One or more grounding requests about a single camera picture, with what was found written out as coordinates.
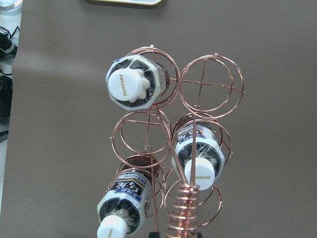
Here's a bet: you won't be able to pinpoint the cream serving tray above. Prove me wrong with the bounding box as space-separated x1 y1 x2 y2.
95 0 162 6

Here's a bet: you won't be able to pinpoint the copper wire bottle basket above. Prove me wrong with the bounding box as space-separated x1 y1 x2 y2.
97 46 245 238

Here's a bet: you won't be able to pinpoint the tea bottle in basket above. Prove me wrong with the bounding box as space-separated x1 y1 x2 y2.
173 115 225 190
97 155 159 238

